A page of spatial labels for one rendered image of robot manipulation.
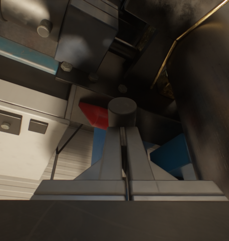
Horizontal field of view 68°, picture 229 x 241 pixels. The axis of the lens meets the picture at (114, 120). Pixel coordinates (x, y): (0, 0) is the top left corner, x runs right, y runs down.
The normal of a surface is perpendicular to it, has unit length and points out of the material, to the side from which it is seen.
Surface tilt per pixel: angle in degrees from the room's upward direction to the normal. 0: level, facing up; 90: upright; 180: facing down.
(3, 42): 90
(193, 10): 0
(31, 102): 90
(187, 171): 0
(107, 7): 90
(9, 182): 90
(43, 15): 18
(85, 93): 0
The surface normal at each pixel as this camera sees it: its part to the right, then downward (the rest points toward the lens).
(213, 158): -0.95, -0.19
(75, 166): 0.46, -0.52
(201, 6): -0.01, 0.81
